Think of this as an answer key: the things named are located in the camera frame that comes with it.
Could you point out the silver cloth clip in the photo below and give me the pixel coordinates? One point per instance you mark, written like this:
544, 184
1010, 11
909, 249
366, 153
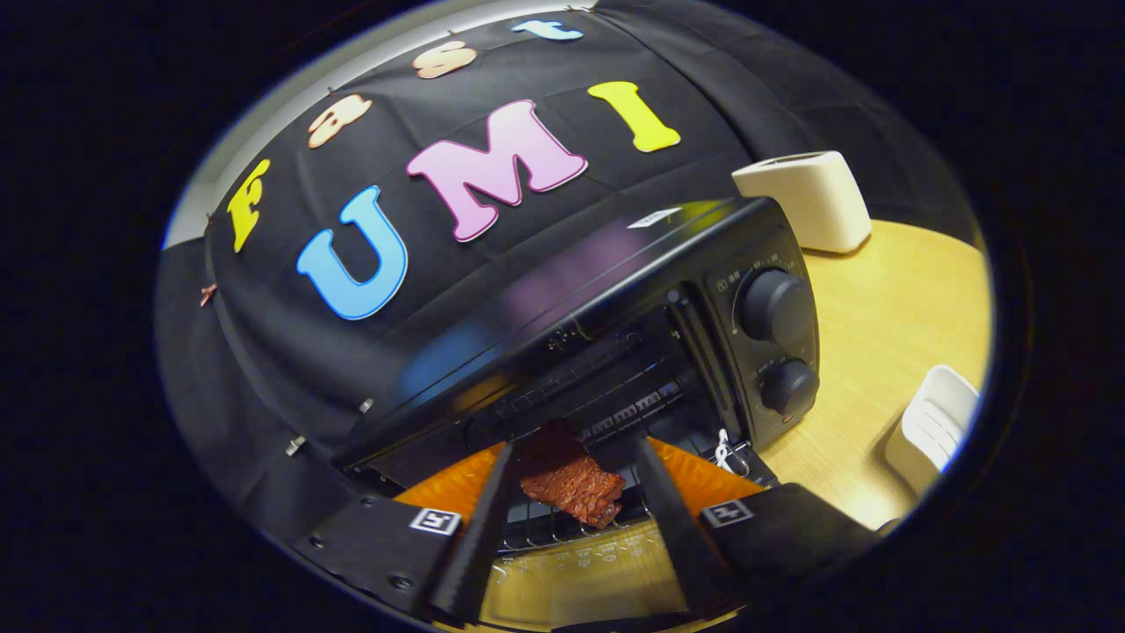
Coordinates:
294, 446

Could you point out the brown fried meat piece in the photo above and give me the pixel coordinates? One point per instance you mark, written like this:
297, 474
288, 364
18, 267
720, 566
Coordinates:
571, 488

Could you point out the black backdrop cloth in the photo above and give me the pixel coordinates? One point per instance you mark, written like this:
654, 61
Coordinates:
281, 352

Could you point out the white pop-up toaster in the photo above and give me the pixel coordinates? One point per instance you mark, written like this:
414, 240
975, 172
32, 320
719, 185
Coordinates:
813, 198

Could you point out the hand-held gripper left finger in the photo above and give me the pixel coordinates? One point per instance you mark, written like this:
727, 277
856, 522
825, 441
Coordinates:
475, 545

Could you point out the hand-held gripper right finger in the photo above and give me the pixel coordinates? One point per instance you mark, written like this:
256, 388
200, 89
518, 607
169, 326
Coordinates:
681, 545

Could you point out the copper cloth clip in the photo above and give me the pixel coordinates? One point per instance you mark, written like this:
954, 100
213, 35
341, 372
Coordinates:
207, 294

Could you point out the black toaster oven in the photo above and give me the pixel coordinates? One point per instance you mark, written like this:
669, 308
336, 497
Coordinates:
615, 264

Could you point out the small white ribbed tray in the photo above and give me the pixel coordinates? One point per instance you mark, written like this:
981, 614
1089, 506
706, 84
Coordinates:
936, 422

